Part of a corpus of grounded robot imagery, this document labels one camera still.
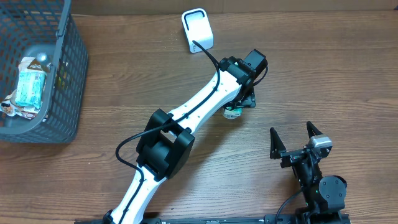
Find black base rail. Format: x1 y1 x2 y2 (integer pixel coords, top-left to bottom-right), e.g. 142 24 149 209
74 215 351 224

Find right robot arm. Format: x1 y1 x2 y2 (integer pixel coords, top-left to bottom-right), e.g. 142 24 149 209
266 121 350 223

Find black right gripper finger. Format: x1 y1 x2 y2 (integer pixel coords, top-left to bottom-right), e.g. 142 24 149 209
306 121 323 138
270 128 286 159

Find white barcode scanner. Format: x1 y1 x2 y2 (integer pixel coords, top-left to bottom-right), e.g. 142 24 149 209
181 8 214 54

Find clear bottle with silver cap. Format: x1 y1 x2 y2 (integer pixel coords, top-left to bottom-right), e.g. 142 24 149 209
22 44 55 73

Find teal tissue pack in basket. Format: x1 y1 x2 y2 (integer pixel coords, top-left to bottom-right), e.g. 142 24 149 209
15 72 46 109

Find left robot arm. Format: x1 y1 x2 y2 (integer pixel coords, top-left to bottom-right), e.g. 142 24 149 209
102 49 268 223

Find grey plastic mesh basket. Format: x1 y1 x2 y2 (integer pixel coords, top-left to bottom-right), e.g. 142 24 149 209
1 1 89 144

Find colourful snack wrapper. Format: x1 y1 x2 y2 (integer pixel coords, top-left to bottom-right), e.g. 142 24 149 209
1 90 39 120

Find brown snack packet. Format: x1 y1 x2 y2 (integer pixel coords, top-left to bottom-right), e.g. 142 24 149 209
18 57 49 74

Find green lid jar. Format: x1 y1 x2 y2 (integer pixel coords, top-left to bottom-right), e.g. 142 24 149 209
222 107 243 119

